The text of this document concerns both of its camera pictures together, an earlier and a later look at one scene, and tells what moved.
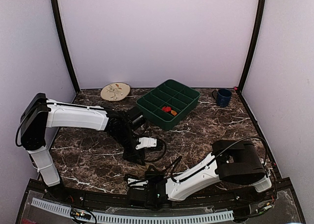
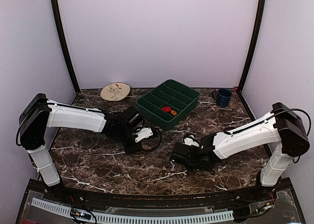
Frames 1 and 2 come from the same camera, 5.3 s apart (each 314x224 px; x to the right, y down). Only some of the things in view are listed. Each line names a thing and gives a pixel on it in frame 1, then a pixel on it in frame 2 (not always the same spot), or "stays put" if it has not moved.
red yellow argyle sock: [168, 109] stays put
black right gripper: [132, 176] -> [177, 155]
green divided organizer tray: [167, 104] stays put
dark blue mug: [223, 97] stays put
